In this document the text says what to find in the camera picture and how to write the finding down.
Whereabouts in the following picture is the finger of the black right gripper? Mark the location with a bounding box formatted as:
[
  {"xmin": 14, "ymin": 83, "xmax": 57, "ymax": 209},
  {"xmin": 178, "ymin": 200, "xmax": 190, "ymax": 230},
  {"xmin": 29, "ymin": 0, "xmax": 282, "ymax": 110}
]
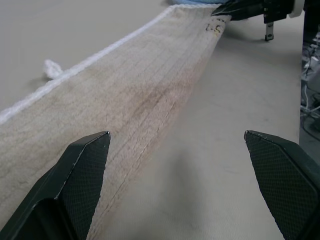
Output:
[
  {"xmin": 211, "ymin": 0, "xmax": 264, "ymax": 17},
  {"xmin": 230, "ymin": 9, "xmax": 264, "ymax": 22}
]

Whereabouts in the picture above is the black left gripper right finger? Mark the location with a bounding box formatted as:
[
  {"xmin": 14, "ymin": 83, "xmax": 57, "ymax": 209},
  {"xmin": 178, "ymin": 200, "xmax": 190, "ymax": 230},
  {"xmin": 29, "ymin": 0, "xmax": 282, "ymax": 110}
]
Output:
[{"xmin": 243, "ymin": 129, "xmax": 320, "ymax": 240}]

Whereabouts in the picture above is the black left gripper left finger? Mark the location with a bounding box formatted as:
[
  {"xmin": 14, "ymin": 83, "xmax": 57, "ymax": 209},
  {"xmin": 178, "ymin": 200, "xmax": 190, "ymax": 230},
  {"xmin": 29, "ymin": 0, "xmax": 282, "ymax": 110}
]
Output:
[{"xmin": 0, "ymin": 130, "xmax": 111, "ymax": 240}]

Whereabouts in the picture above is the beige towel with white edge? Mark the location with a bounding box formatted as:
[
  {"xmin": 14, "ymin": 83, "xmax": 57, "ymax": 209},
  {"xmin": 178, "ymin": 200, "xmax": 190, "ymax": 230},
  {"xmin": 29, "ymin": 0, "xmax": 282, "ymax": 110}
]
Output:
[{"xmin": 0, "ymin": 4, "xmax": 228, "ymax": 240}]

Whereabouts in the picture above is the light blue cloth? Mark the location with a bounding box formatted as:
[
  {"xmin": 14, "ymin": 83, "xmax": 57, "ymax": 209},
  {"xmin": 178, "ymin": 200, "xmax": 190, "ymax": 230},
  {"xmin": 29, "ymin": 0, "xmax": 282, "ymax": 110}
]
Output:
[{"xmin": 170, "ymin": 0, "xmax": 223, "ymax": 7}]

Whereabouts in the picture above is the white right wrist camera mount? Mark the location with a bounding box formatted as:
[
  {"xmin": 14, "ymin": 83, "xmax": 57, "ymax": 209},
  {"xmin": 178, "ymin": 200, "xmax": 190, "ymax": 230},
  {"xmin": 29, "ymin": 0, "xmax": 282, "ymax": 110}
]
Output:
[{"xmin": 287, "ymin": 0, "xmax": 305, "ymax": 19}]

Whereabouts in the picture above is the white cables tangle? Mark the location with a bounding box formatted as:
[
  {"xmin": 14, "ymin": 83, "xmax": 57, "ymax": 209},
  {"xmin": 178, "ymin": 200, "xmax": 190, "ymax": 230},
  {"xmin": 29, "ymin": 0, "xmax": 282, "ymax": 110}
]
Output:
[{"xmin": 299, "ymin": 32, "xmax": 320, "ymax": 121}]

